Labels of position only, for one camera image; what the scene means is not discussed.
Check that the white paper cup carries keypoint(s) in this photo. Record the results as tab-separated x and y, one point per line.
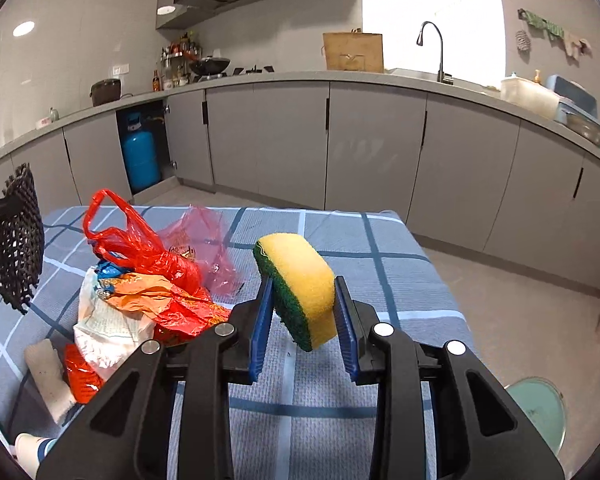
30	452

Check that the red wrapper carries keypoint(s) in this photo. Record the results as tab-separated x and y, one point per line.
82	375

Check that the round green trash bin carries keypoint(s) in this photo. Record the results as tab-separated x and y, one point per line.
540	410

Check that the white printed wrapper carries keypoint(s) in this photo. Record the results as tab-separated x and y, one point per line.
110	330

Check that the hanging grey scrubber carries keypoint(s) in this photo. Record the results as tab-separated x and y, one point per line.
523	41

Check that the black wok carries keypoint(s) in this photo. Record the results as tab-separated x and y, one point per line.
210	65

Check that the dark rice cooker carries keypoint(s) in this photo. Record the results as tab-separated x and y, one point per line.
105	92

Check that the pink plastic bag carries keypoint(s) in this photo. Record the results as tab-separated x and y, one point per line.
205	240

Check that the metal bowl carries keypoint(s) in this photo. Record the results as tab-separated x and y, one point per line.
585	127

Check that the blue gas cylinder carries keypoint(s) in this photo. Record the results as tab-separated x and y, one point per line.
140	155

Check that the brown sauce bottle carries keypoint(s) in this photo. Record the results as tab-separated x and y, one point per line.
156	81

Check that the white foam sheet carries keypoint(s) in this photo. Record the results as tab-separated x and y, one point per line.
47	375

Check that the blue checked tablecloth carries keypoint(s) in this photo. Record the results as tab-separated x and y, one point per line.
340	260

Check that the spice rack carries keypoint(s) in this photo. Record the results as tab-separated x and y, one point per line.
180	55

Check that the round ceiling light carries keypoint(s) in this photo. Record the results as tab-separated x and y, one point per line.
24	29

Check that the grey kitchen counter cabinets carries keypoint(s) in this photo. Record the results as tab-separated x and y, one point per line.
370	150

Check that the yellow green sponge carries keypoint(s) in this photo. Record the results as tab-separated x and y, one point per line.
295	270

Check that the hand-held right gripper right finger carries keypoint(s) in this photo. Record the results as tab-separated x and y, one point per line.
345	330

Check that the red-orange food wrapper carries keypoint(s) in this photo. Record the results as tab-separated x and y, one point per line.
195	316

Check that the light orange plastic bag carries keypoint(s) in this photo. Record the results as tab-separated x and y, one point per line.
140	292

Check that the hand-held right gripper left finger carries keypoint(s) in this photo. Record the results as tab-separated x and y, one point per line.
260	330

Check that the blue snack wrapper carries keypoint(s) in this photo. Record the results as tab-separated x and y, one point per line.
109	270

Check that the wooden cutting board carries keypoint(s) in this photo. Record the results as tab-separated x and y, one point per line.
352	52

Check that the blue plastic container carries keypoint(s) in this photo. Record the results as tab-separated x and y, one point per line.
575	90

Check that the clear plastic container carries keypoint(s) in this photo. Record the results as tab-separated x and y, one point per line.
527	95

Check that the black mesh net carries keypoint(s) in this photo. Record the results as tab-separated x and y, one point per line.
10	240

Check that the red plastic bag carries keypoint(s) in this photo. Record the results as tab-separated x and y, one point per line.
130	245

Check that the black kitchen faucet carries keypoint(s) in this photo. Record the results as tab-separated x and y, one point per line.
440	50

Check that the beige hanging cloth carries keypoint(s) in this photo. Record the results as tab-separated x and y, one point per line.
577	45

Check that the green hanging cloth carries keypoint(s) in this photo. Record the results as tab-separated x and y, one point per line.
542	22

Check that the gas stove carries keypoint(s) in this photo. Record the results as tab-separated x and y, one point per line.
250	70

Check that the white wall outlet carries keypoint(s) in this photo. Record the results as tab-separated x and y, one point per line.
120	68

